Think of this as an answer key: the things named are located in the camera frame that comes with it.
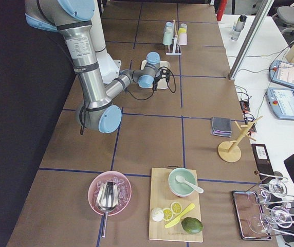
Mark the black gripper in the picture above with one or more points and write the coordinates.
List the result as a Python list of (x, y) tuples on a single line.
[(156, 79)]

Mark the green cup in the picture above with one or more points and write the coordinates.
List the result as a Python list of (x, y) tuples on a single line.
[(167, 38)]

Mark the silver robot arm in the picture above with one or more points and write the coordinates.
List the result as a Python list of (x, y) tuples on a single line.
[(101, 79)]

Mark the cream rabbit serving tray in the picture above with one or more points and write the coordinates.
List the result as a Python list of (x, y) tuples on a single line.
[(145, 81)]

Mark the pink cup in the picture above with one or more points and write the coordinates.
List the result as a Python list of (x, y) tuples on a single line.
[(182, 39)]

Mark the cream white cup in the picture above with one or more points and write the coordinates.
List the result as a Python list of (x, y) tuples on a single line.
[(168, 29)]

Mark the yellow cup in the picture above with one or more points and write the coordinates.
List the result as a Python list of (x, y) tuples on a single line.
[(182, 30)]

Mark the light blue cup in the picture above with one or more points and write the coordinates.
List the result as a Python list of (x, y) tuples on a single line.
[(168, 24)]

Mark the grey cup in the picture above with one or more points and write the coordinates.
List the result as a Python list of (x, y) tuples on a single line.
[(183, 25)]

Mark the black metal tray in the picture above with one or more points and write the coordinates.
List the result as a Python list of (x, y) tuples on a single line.
[(245, 208)]

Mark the folded grey cloth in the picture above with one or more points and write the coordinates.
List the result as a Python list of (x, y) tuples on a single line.
[(221, 127)]

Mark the clear water bottle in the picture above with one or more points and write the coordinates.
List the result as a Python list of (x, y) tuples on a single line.
[(238, 27)]

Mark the wooden mug tree stand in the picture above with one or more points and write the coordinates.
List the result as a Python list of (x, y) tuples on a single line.
[(229, 151)]

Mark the white spoon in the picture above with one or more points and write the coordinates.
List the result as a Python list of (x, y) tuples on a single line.
[(181, 179)]

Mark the green bowl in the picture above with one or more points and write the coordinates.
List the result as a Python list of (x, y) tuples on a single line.
[(181, 189)]

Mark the far teach pendant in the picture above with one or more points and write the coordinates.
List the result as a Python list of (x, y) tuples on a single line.
[(282, 73)]

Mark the teach pendant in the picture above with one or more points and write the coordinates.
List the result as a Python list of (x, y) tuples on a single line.
[(281, 102), (282, 73)]

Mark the pink bowl with ice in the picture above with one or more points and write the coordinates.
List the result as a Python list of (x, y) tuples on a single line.
[(124, 190)]

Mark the wooden cutting board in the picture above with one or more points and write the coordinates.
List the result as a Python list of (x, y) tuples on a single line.
[(162, 197)]

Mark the near teach pendant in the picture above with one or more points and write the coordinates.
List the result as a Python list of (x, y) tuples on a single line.
[(281, 102)]

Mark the black box with label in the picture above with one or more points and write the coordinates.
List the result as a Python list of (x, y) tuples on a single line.
[(262, 159)]

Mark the lemon slice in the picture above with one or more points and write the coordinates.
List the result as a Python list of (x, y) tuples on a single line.
[(167, 214), (176, 208)]

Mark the metal ice scoop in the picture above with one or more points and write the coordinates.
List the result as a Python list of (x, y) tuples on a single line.
[(106, 201)]

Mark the office chair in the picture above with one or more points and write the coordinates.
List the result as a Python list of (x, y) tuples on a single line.
[(293, 15)]

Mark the yellow plastic knife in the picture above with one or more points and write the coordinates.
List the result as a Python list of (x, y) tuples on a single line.
[(175, 221)]

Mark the green avocado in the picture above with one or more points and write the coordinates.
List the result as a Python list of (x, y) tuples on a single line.
[(192, 225)]

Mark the wine glass rack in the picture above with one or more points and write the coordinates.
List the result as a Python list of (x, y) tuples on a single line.
[(271, 193)]

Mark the white wire cup rack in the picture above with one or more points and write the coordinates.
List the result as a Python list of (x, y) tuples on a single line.
[(174, 48)]

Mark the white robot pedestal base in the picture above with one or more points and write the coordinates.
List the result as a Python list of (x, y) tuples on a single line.
[(109, 67)]

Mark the aluminium frame post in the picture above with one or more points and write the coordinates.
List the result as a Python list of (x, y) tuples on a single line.
[(254, 28)]

